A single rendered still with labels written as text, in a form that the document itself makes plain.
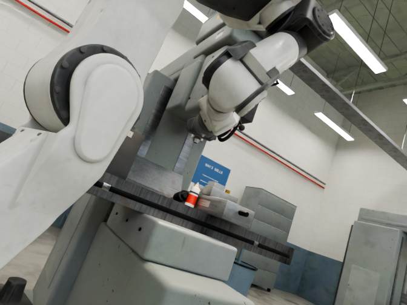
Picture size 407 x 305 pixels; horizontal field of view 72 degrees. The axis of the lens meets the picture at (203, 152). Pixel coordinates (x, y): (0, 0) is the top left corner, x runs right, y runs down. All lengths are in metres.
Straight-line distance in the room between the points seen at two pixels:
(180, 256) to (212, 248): 0.12
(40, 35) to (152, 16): 5.11
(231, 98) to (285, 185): 7.22
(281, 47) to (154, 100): 0.99
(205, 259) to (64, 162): 0.69
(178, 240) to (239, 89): 0.53
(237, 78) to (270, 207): 5.96
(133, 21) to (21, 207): 0.32
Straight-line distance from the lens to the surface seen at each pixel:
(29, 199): 0.44
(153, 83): 1.57
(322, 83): 5.00
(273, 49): 0.66
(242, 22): 0.84
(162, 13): 0.55
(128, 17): 0.51
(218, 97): 0.61
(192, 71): 1.40
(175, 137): 1.58
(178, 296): 0.78
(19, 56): 5.49
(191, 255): 0.97
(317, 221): 8.84
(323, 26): 0.79
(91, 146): 0.41
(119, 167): 1.07
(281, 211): 6.74
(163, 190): 1.49
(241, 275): 3.25
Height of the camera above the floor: 0.89
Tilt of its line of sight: 13 degrees up
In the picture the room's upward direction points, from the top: 21 degrees clockwise
